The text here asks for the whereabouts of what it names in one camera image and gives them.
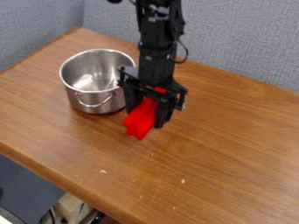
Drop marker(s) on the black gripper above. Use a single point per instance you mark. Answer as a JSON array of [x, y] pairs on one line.
[[152, 80]]

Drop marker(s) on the red ridged block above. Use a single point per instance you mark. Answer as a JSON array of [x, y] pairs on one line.
[[141, 118]]

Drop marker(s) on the metal pot with handle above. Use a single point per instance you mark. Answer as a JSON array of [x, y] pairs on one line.
[[90, 75]]

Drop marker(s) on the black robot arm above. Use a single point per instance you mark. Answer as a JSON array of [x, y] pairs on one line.
[[161, 26]]

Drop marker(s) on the beige box under table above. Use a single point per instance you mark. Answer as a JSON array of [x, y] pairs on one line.
[[73, 210]]

